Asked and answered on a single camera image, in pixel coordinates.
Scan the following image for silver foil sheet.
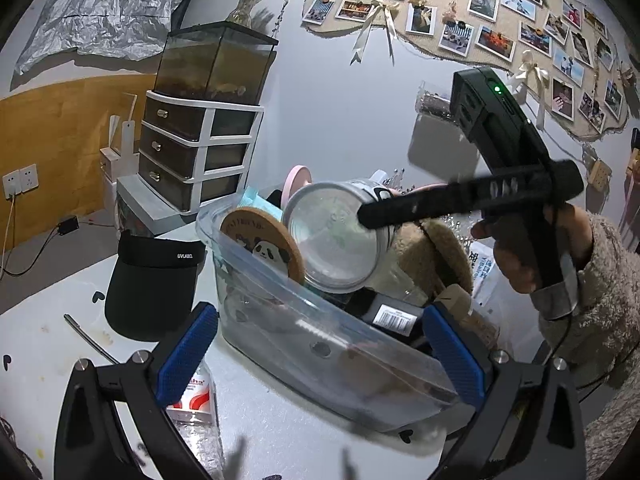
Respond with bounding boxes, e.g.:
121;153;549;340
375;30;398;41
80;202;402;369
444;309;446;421
12;0;211;78

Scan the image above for white box with paper tags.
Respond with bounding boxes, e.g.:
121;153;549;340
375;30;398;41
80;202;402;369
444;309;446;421
100;92;138;181

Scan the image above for person's right forearm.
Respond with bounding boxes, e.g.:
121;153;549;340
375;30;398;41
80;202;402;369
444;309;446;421
537;212;640;480

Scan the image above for pink rabbit-shaped handheld fan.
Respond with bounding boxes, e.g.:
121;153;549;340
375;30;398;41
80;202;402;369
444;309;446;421
282;164;451;208

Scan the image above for white drawer unit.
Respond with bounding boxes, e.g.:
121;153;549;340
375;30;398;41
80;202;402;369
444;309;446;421
137;91;265;212

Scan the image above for wooden perforated block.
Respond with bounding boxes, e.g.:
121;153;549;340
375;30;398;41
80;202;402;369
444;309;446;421
582;157;612;188

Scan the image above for grey box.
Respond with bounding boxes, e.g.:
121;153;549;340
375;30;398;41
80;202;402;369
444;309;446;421
116;175;226;236

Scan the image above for person's right hand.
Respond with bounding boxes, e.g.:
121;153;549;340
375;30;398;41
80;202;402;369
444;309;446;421
472;202;593;295

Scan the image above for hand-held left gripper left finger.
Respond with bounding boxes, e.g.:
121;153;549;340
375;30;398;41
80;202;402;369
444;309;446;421
54;301;221;480

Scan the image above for black sun visor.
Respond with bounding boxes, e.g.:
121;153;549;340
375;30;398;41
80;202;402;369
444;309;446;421
104;230;207;343

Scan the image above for black box with barcode label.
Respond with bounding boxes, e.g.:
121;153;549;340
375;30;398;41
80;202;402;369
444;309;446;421
360;292;426;341

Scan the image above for cork panda coaster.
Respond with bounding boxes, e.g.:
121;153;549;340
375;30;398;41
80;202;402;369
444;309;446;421
220;206;307;286

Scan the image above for teal wet wipes pack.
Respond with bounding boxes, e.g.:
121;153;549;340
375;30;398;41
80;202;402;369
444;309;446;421
240;186;281;213

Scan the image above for thin metal rod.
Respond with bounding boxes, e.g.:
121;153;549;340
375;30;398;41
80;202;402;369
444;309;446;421
63;314;121;363

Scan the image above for clear bubble wrap bag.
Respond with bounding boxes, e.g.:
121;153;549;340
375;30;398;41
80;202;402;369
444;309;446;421
172;420;223;476

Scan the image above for white power cable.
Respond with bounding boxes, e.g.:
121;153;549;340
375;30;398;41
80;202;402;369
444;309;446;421
0;197;16;271

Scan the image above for clear wall box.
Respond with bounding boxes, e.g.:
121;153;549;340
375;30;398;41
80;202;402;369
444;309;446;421
415;80;461;121

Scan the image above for beige plush earmuffs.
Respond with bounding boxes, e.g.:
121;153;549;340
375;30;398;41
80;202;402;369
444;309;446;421
390;217;475;306

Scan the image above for photo collage on burlap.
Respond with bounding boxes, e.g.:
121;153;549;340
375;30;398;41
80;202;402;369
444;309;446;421
300;0;631;143

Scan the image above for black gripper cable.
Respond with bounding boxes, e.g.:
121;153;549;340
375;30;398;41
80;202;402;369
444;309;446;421
542;200;576;366

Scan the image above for glass tank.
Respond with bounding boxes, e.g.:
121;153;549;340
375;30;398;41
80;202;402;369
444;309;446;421
152;21;278;106

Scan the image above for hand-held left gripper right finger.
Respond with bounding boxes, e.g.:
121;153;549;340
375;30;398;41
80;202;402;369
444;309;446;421
422;302;588;480

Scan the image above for clear plastic container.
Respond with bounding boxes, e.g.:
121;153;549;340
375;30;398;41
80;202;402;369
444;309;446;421
196;185;493;433

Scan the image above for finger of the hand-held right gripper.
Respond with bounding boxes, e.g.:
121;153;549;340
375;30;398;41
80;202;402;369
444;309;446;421
356;180;488;230

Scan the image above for white pouch blue print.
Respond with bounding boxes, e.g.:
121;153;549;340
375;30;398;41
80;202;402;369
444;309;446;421
467;240;516;306

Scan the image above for white panda cup with lid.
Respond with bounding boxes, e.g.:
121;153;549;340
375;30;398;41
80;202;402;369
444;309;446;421
281;178;401;296

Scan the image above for black power adapter with cable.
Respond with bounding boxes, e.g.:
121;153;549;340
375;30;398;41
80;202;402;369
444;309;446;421
0;216;80;278

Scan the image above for brown cardboard box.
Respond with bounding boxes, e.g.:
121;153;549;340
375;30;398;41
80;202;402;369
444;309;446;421
432;284;501;348

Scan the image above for white wall socket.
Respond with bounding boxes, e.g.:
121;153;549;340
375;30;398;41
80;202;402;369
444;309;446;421
2;162;38;198

